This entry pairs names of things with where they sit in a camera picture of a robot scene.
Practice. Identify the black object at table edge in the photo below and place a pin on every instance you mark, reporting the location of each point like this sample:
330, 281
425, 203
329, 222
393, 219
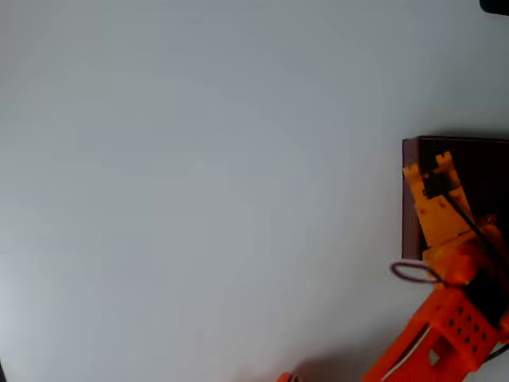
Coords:
496, 6

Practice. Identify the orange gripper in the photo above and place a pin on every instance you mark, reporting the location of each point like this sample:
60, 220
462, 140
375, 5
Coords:
437, 216

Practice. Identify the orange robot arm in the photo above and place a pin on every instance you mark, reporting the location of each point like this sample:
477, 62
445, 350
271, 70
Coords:
437, 342

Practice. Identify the dark red box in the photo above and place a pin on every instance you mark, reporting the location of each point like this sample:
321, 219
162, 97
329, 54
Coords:
409, 223

